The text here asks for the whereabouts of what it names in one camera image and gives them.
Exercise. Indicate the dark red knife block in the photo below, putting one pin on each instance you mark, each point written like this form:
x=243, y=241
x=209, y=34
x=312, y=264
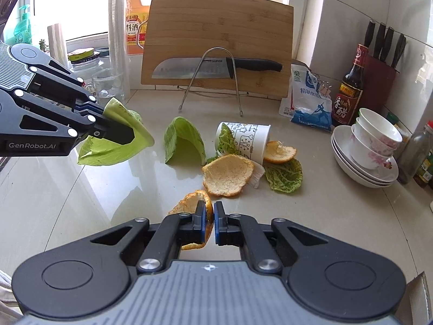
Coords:
x=379, y=84

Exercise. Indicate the green label seasoning jar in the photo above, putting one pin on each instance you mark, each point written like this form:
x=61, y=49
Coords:
x=425, y=172

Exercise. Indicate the window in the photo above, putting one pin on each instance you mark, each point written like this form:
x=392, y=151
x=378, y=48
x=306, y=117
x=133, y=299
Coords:
x=84, y=0

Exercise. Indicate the white plate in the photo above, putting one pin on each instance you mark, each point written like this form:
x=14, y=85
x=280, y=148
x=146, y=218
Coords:
x=338, y=162
x=341, y=145
x=368, y=186

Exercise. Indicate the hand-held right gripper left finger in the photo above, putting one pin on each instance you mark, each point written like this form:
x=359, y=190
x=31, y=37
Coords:
x=203, y=217

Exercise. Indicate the dark kitchen appliance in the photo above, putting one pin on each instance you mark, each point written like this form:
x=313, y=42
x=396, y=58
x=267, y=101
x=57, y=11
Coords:
x=8, y=10

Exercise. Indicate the clear plastic roll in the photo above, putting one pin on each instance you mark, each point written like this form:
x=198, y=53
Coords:
x=57, y=47

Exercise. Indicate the green soap bottle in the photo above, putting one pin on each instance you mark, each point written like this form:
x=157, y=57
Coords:
x=23, y=30

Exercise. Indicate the glass jar with green lid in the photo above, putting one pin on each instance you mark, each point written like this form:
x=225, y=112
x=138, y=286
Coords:
x=81, y=56

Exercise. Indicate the large orange peel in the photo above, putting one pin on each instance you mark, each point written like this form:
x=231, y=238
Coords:
x=226, y=176

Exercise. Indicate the stack of clear plastic cups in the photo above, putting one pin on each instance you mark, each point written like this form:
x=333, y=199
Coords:
x=118, y=40

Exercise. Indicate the beige bag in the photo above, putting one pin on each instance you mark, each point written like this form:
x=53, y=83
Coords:
x=414, y=298

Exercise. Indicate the small green lid jar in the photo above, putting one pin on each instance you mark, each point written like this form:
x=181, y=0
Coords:
x=392, y=118

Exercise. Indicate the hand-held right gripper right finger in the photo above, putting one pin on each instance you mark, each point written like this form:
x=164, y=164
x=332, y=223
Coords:
x=218, y=223

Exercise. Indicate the napa cabbage leaf piece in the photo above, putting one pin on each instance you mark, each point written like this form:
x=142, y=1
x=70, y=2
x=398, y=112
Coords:
x=225, y=142

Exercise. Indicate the small green plant figure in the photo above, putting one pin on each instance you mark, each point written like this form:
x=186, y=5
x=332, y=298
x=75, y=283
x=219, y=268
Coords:
x=42, y=45

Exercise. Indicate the blue and white salt bag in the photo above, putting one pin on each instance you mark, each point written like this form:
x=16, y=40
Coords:
x=311, y=108

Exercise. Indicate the curled orange peel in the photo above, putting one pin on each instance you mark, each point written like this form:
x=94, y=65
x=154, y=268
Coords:
x=188, y=203

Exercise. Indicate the white floral bowl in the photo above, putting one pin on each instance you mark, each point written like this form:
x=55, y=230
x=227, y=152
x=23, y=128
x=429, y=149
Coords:
x=367, y=140
x=363, y=155
x=379, y=125

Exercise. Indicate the glass bottle with red cap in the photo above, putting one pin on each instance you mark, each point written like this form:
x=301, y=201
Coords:
x=414, y=152

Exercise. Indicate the white cabbage stem piece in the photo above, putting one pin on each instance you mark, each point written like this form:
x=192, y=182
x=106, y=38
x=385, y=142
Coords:
x=257, y=176

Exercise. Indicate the clear glass mug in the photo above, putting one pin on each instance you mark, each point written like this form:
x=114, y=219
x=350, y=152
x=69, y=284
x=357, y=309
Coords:
x=108, y=86

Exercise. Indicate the bamboo cutting board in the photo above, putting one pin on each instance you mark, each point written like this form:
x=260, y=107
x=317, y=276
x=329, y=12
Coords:
x=220, y=23

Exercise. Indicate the crinkled napa cabbage leaf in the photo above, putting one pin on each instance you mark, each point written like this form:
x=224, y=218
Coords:
x=284, y=177

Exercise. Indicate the orange cooking wine bottle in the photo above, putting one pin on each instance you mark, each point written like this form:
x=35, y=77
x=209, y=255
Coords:
x=135, y=6

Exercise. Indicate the small orange peel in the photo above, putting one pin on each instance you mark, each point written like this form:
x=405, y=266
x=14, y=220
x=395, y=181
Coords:
x=280, y=155

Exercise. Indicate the white cloth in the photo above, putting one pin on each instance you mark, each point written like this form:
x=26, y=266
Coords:
x=6, y=298

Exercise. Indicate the smooth light green cabbage leaf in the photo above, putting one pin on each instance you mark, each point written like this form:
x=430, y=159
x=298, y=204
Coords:
x=137, y=122

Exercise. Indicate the curved green cabbage leaf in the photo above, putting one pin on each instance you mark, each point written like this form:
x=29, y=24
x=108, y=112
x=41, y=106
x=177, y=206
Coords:
x=176, y=135

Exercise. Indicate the white printed paper cup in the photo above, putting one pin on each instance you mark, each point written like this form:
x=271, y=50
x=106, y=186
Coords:
x=252, y=142

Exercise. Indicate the dark vinegar bottle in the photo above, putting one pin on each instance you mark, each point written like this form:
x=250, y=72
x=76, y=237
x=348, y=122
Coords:
x=348, y=101

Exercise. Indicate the metal binder clips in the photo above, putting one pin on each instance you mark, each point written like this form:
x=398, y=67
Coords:
x=324, y=88

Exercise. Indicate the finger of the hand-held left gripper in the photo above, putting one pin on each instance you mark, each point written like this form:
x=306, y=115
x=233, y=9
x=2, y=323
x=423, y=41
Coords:
x=91, y=108
x=115, y=133

